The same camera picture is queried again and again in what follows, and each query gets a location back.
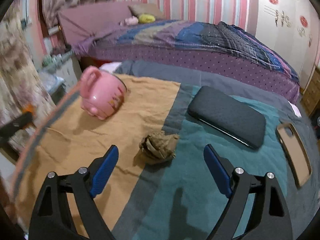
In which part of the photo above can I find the brown paper ball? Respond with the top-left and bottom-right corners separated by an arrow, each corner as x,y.
138,131 -> 180,165

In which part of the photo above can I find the floral curtain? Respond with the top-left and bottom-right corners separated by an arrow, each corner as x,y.
0,0 -> 55,152

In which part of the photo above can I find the black glasses case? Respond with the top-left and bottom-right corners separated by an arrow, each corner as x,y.
187,86 -> 266,150

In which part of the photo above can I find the tan phone case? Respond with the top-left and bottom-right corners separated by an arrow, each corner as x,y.
276,122 -> 312,188

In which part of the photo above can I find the pink piggy bank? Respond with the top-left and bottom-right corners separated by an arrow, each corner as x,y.
79,66 -> 127,120

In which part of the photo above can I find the wooden desk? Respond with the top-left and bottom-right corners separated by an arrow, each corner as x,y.
300,67 -> 320,117

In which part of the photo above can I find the purple bed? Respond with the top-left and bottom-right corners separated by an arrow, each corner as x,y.
57,2 -> 300,103

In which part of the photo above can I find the pink plush toy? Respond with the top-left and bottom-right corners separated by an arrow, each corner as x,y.
120,16 -> 139,26

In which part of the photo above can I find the striped plaid quilt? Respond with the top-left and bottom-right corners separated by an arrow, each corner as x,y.
93,20 -> 299,82

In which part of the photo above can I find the beige pillow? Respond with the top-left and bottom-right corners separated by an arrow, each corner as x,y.
129,3 -> 165,20

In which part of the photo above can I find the yellow plush toy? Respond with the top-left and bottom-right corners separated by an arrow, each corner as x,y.
138,14 -> 156,24

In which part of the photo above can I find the white wardrobe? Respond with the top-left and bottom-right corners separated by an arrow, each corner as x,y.
255,0 -> 319,89

